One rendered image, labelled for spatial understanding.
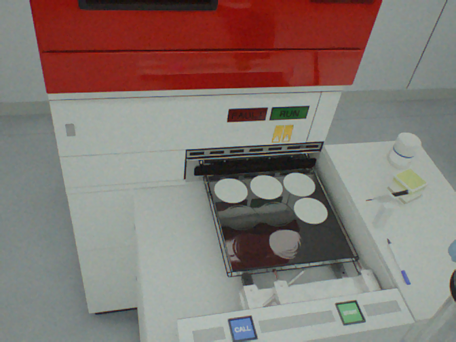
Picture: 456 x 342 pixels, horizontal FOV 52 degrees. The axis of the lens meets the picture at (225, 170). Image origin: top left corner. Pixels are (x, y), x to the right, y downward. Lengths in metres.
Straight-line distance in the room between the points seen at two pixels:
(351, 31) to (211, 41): 0.36
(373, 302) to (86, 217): 0.92
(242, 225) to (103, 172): 0.45
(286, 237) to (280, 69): 0.46
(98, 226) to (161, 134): 0.44
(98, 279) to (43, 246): 0.61
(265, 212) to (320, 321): 0.38
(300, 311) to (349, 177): 0.50
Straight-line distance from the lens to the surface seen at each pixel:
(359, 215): 1.37
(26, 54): 2.95
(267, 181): 1.45
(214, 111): 1.33
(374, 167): 1.53
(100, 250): 1.73
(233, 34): 1.14
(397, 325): 1.20
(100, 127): 1.32
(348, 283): 1.31
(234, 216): 1.34
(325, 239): 1.35
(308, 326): 1.12
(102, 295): 1.99
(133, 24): 1.10
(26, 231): 2.51
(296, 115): 1.41
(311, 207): 1.42
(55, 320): 2.21
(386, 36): 3.39
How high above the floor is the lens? 1.91
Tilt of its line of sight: 44 degrees down
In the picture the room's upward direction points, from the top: 9 degrees clockwise
